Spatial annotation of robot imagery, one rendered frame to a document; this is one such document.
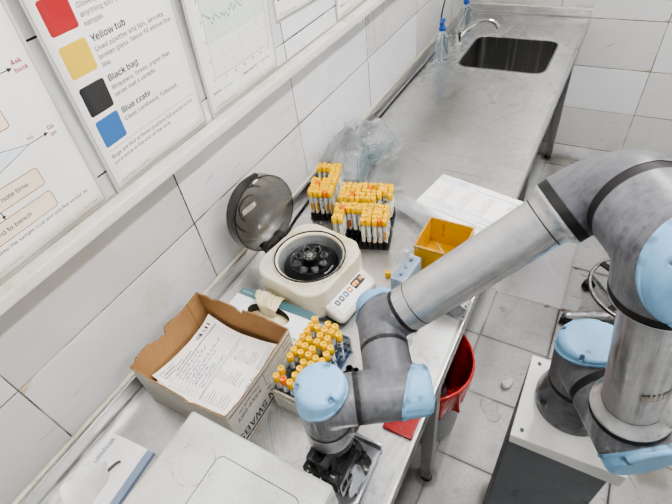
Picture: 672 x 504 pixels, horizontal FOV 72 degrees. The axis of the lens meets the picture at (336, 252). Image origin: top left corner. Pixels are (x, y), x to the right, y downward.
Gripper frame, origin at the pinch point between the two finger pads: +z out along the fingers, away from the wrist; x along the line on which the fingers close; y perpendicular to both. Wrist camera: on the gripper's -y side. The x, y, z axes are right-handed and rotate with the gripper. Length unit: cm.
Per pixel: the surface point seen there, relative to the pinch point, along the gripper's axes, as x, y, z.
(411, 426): 6.3, -16.5, 8.8
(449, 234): -4, -73, 4
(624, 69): 32, -270, 35
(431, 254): -5, -61, 1
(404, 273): -9, -50, -1
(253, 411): -25.0, -2.3, 2.6
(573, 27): 2, -254, 9
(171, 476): -18.4, 19.0, -21.0
